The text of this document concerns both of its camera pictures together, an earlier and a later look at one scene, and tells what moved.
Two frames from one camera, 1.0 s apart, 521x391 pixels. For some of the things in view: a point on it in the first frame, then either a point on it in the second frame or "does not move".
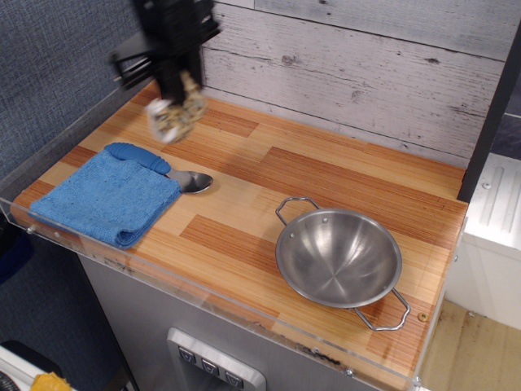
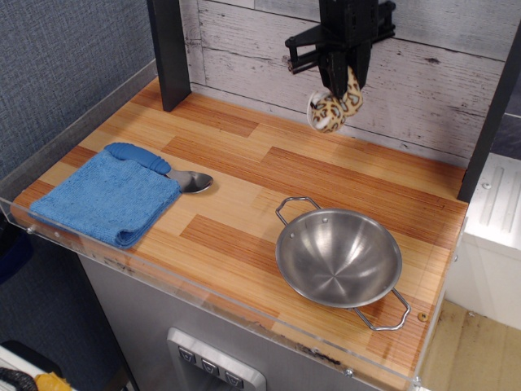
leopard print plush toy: (172, 120) -> (328, 112)
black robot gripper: (177, 29) -> (356, 25)
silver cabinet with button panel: (171, 340) does not move
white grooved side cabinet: (485, 274) does not move
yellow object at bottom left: (50, 381) does not move
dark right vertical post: (490, 129) does not move
